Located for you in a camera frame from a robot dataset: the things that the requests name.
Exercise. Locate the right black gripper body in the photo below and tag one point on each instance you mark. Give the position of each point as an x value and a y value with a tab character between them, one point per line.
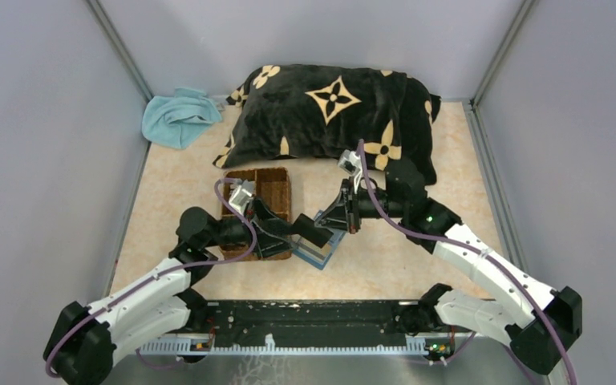
388	207

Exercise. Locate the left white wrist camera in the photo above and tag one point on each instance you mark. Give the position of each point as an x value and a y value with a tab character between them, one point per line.
243	192

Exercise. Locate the teal leather card holder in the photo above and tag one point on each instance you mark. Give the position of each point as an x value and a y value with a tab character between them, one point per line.
321	250

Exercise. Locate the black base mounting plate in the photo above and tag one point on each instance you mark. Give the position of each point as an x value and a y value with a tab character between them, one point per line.
304	324

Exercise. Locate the aluminium front rail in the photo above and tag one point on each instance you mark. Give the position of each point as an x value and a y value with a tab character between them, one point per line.
188	344

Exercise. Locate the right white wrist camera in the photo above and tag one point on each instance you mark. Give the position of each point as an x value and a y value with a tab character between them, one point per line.
350	162

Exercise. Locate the woven brown divided basket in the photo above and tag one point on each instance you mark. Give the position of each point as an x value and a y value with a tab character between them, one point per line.
273	186

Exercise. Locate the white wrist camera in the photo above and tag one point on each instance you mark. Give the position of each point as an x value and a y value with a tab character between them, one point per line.
350	162
243	192

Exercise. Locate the light blue cloth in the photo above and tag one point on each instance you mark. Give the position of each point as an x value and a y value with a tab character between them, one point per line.
177	121

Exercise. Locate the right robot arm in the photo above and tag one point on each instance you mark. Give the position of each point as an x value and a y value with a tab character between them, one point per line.
535	321

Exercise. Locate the black pillow with tan flowers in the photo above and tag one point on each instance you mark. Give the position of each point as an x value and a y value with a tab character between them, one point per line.
301	110

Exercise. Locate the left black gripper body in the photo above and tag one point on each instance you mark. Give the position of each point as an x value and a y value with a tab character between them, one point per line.
231	230

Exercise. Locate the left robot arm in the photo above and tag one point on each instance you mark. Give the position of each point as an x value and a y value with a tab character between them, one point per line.
138	297

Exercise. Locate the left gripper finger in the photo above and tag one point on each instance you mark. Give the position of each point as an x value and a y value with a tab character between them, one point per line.
274	248
268	222

